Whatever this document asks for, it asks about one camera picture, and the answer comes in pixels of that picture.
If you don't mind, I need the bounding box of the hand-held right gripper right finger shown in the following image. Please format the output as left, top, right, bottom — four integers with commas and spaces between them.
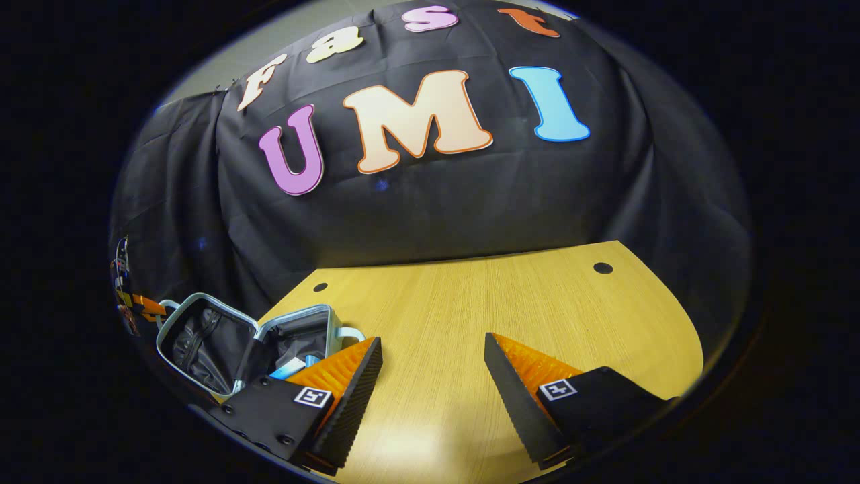
484, 332, 676, 470

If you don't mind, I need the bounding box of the black backdrop cloth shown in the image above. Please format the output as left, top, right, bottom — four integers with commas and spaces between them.
111, 0, 750, 323

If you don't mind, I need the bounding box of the small light blue suitcase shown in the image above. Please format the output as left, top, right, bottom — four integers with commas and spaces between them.
156, 292, 367, 397

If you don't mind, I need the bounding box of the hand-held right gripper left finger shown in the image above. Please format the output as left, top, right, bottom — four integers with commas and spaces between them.
210, 336, 384, 475

